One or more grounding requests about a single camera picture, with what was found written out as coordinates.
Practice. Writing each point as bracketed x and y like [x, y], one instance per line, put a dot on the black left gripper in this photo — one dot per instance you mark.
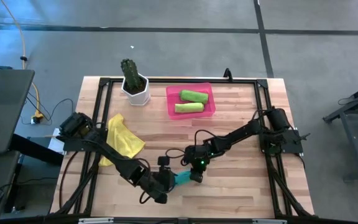
[160, 183]

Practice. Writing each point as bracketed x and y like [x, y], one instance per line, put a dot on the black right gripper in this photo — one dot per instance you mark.
[197, 155]

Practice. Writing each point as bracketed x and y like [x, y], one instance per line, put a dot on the teal microfiber towel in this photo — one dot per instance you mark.
[183, 178]

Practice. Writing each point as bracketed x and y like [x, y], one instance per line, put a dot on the lime microfiber towel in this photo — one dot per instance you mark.
[190, 107]

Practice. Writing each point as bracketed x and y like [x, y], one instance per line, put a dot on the yellow microfiber towel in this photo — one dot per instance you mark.
[123, 140]

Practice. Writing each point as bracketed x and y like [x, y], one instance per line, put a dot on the green microfiber towel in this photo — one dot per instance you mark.
[194, 96]

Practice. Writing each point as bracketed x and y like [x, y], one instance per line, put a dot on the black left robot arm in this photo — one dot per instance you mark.
[117, 158]

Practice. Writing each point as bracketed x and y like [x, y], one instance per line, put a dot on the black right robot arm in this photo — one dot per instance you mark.
[238, 135]

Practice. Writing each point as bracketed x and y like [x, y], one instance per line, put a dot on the pink cloth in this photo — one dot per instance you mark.
[172, 93]

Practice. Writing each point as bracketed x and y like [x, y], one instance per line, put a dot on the green cactus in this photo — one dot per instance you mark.
[130, 73]

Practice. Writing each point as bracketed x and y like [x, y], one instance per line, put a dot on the white paper sheet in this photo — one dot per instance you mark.
[53, 144]

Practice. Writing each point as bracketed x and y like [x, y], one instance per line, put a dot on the black metal stand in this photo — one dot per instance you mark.
[353, 109]

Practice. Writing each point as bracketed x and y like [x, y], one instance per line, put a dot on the black side desk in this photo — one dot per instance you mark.
[2, 105]

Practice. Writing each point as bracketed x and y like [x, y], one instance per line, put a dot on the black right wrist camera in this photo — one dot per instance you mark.
[196, 176]

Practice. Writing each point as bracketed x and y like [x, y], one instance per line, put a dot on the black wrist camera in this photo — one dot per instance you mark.
[163, 161]
[196, 176]

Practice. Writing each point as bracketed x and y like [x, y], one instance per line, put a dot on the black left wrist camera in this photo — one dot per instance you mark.
[163, 161]

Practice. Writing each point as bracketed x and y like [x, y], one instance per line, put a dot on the silver aluminium bracket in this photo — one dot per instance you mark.
[269, 221]
[95, 220]

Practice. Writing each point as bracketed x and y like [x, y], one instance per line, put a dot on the black aluminium table frame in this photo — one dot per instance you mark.
[182, 81]

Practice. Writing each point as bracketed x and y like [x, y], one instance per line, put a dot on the small black bracket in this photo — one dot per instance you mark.
[228, 74]

